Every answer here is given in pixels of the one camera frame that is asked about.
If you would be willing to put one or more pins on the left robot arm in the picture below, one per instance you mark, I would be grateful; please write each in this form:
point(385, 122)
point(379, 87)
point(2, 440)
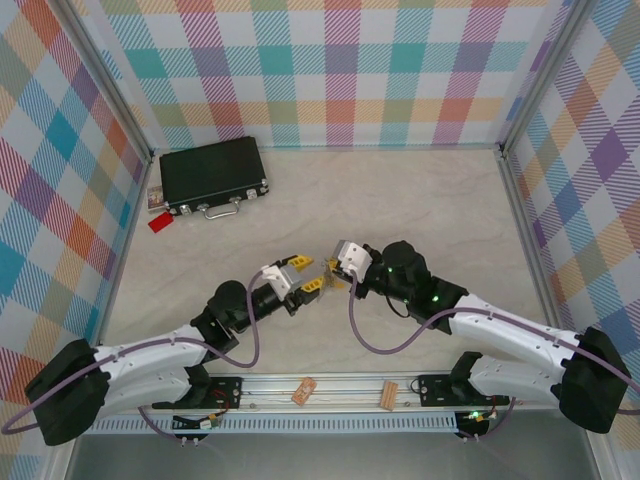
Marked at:
point(150, 350)

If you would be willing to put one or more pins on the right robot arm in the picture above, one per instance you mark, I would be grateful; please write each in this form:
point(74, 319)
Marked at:
point(500, 325)

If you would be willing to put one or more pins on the orange printed wooden piece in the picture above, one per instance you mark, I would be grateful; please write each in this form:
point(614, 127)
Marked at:
point(304, 391)

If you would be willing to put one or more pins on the red block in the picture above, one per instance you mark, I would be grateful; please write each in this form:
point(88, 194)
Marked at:
point(160, 223)

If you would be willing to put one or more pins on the small wooden block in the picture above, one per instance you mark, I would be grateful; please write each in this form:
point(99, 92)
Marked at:
point(389, 396)

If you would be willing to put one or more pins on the black ribbed carry case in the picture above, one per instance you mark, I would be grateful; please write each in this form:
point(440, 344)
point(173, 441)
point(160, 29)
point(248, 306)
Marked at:
point(210, 170)

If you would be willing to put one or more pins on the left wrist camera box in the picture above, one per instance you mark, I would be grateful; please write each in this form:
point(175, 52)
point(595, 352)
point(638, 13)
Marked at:
point(280, 280)

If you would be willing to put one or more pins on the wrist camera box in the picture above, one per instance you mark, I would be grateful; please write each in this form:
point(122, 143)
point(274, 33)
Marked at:
point(280, 280)
point(352, 257)

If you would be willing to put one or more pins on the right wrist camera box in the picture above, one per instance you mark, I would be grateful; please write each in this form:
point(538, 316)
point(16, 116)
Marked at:
point(352, 257)

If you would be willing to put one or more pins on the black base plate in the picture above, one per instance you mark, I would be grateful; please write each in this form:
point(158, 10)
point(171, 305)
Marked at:
point(225, 392)
point(435, 392)

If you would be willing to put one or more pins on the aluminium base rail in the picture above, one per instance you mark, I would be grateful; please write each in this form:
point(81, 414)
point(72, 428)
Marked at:
point(350, 395)

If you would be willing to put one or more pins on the aluminium side rail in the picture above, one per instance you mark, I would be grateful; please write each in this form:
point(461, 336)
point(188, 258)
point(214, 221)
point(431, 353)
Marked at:
point(523, 225)
point(131, 225)

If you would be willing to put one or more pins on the aluminium frame post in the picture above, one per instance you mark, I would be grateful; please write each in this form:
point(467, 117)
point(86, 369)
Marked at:
point(539, 75)
point(119, 85)

